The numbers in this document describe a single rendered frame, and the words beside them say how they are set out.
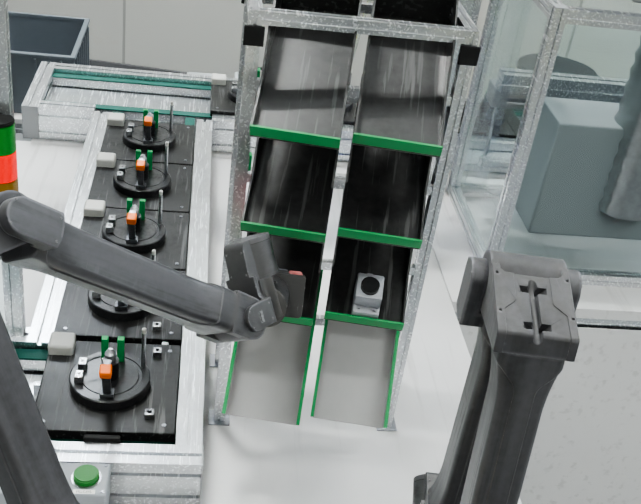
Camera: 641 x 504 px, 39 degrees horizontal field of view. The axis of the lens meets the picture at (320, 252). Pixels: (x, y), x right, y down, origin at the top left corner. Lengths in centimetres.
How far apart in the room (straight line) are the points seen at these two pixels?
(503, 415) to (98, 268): 47
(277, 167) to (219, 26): 369
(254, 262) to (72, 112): 152
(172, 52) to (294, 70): 383
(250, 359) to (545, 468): 126
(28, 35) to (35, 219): 286
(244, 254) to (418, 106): 37
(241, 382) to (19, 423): 69
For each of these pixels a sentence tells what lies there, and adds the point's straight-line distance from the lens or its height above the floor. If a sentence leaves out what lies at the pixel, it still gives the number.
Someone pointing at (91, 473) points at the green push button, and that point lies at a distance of 154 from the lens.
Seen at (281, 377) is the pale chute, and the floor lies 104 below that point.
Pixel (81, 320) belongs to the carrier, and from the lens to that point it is 184.
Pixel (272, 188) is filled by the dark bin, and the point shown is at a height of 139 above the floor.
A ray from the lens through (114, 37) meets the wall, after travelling 528.
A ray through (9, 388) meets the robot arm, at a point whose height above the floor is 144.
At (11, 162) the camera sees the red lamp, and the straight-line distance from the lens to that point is 159.
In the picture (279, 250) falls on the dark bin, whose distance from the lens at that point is 156.
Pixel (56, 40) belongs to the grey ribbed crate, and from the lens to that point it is 380.
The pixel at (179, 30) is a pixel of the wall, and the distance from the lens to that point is 519.
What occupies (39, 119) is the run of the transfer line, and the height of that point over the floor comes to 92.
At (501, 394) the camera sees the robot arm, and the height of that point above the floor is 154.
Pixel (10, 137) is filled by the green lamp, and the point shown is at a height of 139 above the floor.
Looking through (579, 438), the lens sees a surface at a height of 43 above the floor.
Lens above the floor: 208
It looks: 32 degrees down
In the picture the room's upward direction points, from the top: 9 degrees clockwise
